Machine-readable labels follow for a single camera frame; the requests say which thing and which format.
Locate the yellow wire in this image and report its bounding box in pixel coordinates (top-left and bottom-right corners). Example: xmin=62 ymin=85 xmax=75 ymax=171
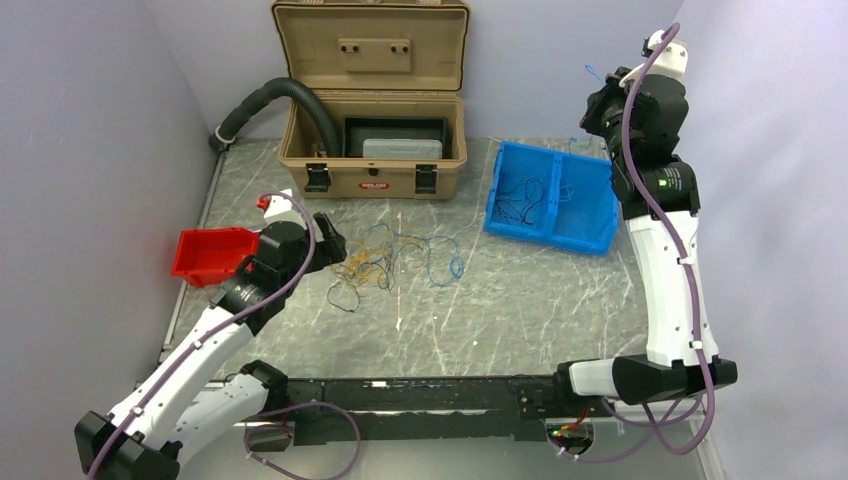
xmin=331 ymin=231 xmax=425 ymax=289

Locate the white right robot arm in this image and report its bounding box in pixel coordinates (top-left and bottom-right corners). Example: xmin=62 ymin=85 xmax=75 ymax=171
xmin=550 ymin=67 xmax=738 ymax=415

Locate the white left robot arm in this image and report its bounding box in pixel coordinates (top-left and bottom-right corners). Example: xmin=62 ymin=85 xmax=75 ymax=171
xmin=74 ymin=213 xmax=346 ymax=479

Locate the blue bin right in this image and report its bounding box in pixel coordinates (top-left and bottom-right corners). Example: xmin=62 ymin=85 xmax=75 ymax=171
xmin=551 ymin=153 xmax=619 ymax=255

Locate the blue bin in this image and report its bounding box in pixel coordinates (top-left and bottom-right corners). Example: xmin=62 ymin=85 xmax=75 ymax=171
xmin=551 ymin=153 xmax=619 ymax=255
xmin=483 ymin=141 xmax=562 ymax=245

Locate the grey plastic box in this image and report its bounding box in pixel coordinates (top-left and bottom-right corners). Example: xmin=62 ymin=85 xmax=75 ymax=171
xmin=362 ymin=138 xmax=443 ymax=159

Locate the blue bin left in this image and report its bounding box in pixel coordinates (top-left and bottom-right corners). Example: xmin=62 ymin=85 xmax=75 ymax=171
xmin=483 ymin=141 xmax=562 ymax=245

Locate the black tray in case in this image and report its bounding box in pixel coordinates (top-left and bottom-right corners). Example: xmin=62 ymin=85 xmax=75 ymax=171
xmin=342 ymin=116 xmax=453 ymax=157

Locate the red bin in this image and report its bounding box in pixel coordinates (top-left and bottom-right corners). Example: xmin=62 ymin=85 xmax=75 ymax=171
xmin=171 ymin=227 xmax=259 ymax=288

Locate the tan tool case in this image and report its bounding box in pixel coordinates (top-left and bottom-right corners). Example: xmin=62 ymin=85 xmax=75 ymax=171
xmin=271 ymin=1 xmax=471 ymax=200

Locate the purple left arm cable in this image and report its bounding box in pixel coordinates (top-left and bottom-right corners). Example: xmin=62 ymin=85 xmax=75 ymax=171
xmin=82 ymin=193 xmax=362 ymax=480

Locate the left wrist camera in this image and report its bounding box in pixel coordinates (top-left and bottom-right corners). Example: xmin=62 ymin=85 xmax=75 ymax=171
xmin=256 ymin=188 xmax=305 ymax=227

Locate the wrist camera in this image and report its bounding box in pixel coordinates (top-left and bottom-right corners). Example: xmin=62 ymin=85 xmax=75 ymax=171
xmin=256 ymin=188 xmax=305 ymax=227
xmin=618 ymin=30 xmax=688 ymax=87

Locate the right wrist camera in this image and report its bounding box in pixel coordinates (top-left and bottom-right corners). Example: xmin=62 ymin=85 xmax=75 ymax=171
xmin=618 ymin=30 xmax=688 ymax=87

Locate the black corrugated hose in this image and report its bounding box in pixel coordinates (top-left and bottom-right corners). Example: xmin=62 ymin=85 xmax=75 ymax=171
xmin=209 ymin=77 xmax=342 ymax=159

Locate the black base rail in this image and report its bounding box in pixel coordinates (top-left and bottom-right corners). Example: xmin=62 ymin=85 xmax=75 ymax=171
xmin=221 ymin=360 xmax=598 ymax=446

